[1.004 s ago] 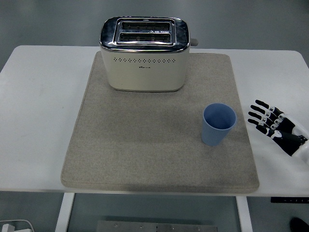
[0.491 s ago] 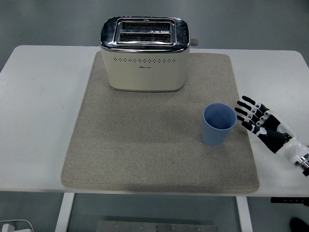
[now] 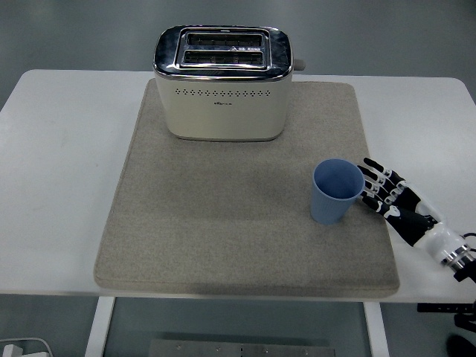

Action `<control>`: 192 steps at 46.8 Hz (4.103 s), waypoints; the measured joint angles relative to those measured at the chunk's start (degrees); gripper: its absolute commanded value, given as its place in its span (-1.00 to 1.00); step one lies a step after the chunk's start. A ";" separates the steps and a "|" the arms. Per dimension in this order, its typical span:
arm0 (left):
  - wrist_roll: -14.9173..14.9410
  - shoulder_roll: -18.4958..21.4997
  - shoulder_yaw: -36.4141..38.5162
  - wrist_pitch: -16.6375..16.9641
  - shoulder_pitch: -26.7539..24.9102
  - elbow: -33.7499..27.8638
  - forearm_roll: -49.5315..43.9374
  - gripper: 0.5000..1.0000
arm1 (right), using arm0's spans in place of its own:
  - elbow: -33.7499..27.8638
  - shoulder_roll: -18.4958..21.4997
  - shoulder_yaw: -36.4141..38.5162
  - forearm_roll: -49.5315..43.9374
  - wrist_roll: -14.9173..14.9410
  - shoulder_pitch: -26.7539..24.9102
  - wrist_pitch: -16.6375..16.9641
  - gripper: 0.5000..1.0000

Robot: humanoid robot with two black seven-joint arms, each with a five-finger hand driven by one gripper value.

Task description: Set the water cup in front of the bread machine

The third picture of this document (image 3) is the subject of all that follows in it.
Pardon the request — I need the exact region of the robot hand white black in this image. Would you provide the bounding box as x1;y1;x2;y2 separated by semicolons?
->
356;158;466;262

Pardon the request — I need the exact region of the blue ribbed cup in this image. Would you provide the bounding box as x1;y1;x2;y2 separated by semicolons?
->
310;158;366;226

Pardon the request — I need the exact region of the black table control panel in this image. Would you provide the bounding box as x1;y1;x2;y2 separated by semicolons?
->
416;303;476;314

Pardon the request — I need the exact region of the white table leg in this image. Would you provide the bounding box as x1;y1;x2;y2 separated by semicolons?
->
363;301;390;357
83;296;117;357

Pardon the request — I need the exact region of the black rounded object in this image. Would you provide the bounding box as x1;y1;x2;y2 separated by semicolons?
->
445;333;476;357

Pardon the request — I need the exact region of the beige felt mat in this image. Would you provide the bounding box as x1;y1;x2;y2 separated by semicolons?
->
92;80;401;298

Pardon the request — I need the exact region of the grey metal plate with screws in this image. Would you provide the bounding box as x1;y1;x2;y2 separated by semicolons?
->
147;338;336;357

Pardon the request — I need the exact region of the cream toaster chrome top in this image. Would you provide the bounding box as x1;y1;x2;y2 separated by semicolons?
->
152;25;306;143

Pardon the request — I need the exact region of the grey curved cable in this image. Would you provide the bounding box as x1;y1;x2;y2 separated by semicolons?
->
0;337;54;357

